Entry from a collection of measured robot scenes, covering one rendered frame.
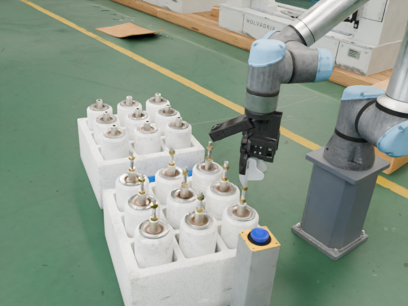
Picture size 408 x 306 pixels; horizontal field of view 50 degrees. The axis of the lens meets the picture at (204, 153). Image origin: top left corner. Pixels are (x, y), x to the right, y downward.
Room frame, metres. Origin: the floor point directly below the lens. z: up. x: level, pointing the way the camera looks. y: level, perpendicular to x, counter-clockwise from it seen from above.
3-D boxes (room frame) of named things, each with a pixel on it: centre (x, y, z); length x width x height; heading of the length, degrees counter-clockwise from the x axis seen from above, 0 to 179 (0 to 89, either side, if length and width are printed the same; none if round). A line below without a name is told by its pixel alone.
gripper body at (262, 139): (0.94, -0.13, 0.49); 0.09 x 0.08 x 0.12; 74
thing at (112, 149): (1.35, 0.31, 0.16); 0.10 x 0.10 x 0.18
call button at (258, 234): (0.77, -0.14, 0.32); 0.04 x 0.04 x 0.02
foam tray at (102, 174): (1.51, 0.26, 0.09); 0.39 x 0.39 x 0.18; 26
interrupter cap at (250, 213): (0.94, -0.11, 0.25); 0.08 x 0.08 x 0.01
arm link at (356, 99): (1.19, -0.45, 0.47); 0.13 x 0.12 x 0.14; 19
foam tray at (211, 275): (1.01, 0.05, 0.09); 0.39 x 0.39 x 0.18; 23
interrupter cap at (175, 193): (1.01, 0.05, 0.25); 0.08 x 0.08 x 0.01
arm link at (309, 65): (0.99, -0.21, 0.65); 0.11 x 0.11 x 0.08; 19
